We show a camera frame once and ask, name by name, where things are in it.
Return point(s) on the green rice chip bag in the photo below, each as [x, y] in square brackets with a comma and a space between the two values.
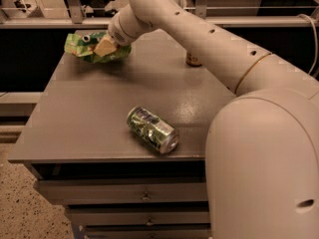
[82, 46]

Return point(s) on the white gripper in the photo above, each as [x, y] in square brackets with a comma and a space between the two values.
[115, 31]

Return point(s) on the green soda can lying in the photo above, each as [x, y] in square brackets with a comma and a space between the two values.
[155, 131]

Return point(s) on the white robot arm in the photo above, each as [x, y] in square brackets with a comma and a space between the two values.
[262, 149]

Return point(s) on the metal railing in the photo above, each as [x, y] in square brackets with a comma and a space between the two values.
[35, 14]

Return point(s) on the gold soda can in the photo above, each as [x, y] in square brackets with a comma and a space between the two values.
[192, 60]

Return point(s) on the grey drawer cabinet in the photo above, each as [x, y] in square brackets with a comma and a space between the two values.
[78, 144]

